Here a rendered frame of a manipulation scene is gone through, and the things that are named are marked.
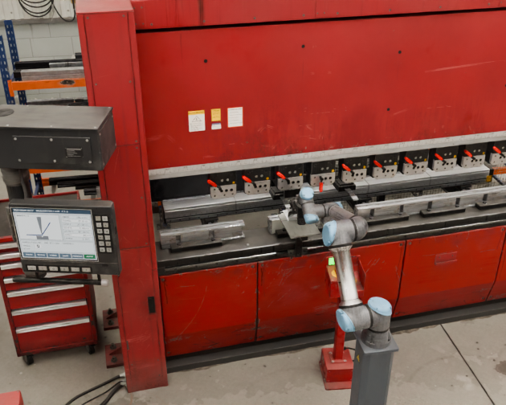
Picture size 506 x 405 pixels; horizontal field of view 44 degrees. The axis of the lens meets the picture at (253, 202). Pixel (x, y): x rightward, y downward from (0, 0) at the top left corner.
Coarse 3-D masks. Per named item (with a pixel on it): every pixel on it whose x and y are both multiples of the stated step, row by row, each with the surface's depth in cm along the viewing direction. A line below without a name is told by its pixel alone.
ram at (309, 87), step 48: (144, 48) 308; (192, 48) 314; (240, 48) 320; (288, 48) 326; (336, 48) 333; (384, 48) 340; (432, 48) 347; (480, 48) 355; (144, 96) 319; (192, 96) 326; (240, 96) 332; (288, 96) 339; (336, 96) 347; (384, 96) 354; (432, 96) 362; (480, 96) 370; (192, 144) 339; (240, 144) 346; (288, 144) 353; (336, 144) 361; (384, 144) 370; (432, 144) 378
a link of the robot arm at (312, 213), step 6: (306, 204) 341; (312, 204) 342; (306, 210) 340; (312, 210) 340; (318, 210) 341; (306, 216) 340; (312, 216) 339; (318, 216) 342; (306, 222) 341; (312, 222) 341
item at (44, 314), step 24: (72, 192) 403; (0, 216) 379; (0, 240) 355; (0, 264) 362; (24, 288) 375; (48, 288) 376; (72, 288) 382; (24, 312) 380; (48, 312) 386; (72, 312) 391; (24, 336) 390; (48, 336) 395; (72, 336) 399; (96, 336) 403
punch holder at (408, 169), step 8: (400, 152) 384; (408, 152) 376; (416, 152) 378; (424, 152) 379; (400, 160) 386; (416, 160) 381; (424, 160) 382; (400, 168) 387; (408, 168) 382; (416, 168) 383; (424, 168) 385
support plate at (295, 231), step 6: (282, 216) 375; (282, 222) 370; (288, 222) 370; (294, 222) 370; (288, 228) 363; (294, 228) 363; (300, 228) 363; (306, 228) 363; (312, 228) 363; (288, 234) 359; (294, 234) 358; (300, 234) 358; (306, 234) 358; (312, 234) 358; (318, 234) 359
